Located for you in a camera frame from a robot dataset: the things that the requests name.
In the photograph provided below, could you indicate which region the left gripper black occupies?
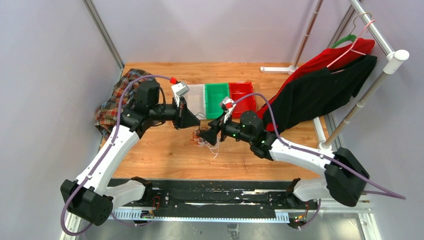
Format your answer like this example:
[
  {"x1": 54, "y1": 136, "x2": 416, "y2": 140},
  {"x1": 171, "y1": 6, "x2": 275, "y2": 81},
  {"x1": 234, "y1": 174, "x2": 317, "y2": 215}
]
[{"x1": 150, "y1": 96, "x2": 201, "y2": 130}]

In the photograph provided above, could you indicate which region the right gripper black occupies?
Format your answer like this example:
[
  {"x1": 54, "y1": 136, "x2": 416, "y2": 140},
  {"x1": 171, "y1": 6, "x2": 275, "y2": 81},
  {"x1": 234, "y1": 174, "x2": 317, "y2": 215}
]
[{"x1": 198, "y1": 112, "x2": 253, "y2": 146}]

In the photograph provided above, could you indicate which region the cable pile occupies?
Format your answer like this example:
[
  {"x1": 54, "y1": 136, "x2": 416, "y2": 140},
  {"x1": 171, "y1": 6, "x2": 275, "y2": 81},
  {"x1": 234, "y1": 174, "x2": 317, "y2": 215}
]
[{"x1": 189, "y1": 127, "x2": 221, "y2": 159}]

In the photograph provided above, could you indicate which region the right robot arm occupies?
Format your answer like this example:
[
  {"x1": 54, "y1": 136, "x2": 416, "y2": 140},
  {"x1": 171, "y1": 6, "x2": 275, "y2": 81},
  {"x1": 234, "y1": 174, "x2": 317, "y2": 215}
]
[{"x1": 199, "y1": 111, "x2": 370, "y2": 209}]

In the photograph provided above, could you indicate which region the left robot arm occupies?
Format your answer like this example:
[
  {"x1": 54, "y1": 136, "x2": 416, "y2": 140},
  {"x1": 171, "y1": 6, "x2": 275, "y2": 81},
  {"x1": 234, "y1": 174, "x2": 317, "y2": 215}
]
[{"x1": 60, "y1": 78, "x2": 200, "y2": 226}]

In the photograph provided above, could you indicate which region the white bin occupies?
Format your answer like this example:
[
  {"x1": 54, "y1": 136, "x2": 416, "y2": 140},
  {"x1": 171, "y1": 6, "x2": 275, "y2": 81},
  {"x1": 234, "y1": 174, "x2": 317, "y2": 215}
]
[{"x1": 184, "y1": 84, "x2": 206, "y2": 120}]

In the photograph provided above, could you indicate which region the green bin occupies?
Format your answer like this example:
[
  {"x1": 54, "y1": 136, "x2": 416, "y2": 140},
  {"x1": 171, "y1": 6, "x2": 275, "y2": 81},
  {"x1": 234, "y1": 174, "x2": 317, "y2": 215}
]
[{"x1": 205, "y1": 83, "x2": 230, "y2": 119}]

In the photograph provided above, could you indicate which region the red bin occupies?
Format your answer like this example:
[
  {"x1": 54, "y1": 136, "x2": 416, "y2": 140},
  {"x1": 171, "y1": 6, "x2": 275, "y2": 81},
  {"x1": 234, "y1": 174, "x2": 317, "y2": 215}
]
[{"x1": 228, "y1": 81, "x2": 257, "y2": 119}]

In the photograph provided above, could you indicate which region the plaid cloth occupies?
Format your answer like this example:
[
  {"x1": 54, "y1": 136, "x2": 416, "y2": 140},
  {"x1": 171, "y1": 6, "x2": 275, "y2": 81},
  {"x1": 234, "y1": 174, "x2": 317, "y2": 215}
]
[{"x1": 95, "y1": 68, "x2": 160, "y2": 142}]

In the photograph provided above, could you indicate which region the black garment on hanger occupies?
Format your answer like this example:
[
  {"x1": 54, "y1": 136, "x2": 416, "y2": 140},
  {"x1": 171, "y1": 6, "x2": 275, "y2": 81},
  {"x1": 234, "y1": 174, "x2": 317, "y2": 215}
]
[{"x1": 262, "y1": 55, "x2": 378, "y2": 133}]

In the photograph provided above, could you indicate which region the pink hanger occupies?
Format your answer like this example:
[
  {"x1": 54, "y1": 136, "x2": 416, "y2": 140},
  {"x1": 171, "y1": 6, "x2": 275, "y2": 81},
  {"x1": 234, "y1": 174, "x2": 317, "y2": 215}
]
[{"x1": 326, "y1": 12, "x2": 375, "y2": 69}]

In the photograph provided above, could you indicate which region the green hanger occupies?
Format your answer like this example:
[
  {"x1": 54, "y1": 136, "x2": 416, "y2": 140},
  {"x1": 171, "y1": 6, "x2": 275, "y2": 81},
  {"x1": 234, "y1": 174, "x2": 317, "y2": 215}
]
[{"x1": 331, "y1": 34, "x2": 357, "y2": 49}]

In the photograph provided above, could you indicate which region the red garment on hanger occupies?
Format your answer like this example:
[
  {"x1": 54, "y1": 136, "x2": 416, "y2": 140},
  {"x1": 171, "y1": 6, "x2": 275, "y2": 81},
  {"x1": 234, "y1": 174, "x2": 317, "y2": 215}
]
[{"x1": 256, "y1": 37, "x2": 375, "y2": 133}]

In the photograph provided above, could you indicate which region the clothes rack metal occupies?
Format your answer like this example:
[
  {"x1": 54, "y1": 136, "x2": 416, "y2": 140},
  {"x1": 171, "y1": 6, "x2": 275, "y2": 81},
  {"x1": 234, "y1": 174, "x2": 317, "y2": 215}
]
[{"x1": 259, "y1": 0, "x2": 411, "y2": 152}]

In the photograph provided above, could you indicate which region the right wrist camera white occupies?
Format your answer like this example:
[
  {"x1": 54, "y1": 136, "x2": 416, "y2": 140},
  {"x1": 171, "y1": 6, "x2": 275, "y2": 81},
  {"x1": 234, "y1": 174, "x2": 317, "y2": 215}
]
[{"x1": 220, "y1": 96, "x2": 235, "y2": 112}]

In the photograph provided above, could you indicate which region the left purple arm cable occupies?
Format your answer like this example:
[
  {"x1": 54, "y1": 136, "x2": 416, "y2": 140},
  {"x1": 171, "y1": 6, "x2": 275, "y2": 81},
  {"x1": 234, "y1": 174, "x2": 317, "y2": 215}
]
[{"x1": 59, "y1": 74, "x2": 173, "y2": 237}]

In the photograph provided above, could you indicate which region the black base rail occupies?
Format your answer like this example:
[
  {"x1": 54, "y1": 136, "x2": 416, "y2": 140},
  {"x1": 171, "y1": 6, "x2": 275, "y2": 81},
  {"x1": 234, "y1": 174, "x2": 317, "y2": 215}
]
[{"x1": 115, "y1": 179, "x2": 318, "y2": 223}]

